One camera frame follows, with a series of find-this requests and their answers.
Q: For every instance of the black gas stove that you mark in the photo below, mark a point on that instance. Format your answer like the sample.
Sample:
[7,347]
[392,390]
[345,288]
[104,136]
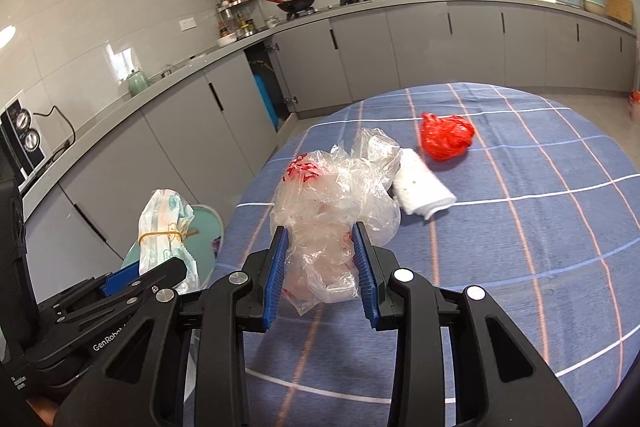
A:
[352,1]

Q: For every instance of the wooden cutting board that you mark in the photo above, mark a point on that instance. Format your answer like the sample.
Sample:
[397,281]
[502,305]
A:
[619,9]

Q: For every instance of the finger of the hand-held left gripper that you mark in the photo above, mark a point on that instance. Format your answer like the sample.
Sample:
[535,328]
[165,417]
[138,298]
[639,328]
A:
[162,269]

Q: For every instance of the metal spice rack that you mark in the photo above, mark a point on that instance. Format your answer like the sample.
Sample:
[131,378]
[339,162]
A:
[237,12]

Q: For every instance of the green ceramic teapot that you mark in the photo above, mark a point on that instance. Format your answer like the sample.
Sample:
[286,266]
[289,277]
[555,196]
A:
[138,83]

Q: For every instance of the blue checked tablecloth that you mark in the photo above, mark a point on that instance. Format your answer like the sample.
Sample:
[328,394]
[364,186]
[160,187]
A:
[525,232]

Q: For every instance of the blue gas cylinder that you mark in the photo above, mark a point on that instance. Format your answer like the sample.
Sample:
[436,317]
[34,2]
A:
[265,99]

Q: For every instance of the black wok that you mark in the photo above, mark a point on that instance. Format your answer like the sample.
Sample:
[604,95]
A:
[297,2]

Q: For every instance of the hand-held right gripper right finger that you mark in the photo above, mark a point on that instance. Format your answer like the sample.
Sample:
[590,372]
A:
[365,277]

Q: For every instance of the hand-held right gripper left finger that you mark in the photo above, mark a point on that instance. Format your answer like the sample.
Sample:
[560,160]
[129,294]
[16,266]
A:
[277,277]

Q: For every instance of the person's left hand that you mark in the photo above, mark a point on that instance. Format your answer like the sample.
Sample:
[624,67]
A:
[42,411]

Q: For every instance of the grey kitchen counter cabinets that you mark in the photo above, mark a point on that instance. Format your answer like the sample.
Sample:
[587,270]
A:
[370,52]

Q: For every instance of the white bowl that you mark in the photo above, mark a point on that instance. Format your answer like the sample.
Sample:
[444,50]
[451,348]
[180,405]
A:
[226,41]

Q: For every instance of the red plastic bag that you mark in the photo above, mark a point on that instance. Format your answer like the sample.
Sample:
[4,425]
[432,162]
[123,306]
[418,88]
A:
[447,137]

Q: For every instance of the teal plastic basin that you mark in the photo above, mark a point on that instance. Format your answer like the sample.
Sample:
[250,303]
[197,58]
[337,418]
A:
[594,4]

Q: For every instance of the white wall outlet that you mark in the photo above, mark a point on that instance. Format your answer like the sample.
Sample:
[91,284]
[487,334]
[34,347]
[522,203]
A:
[187,24]

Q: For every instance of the white green rubber-banded wrapper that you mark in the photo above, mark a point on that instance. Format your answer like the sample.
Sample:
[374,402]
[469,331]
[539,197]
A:
[160,217]

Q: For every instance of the clear red-print plastic bag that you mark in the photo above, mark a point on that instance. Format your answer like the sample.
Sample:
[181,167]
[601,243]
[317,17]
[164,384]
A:
[330,192]

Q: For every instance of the pale green bin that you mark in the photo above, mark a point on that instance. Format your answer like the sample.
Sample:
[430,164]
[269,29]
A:
[207,227]

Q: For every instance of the white orange bucket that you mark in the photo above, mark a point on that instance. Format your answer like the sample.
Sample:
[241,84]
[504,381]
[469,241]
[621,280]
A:
[635,104]

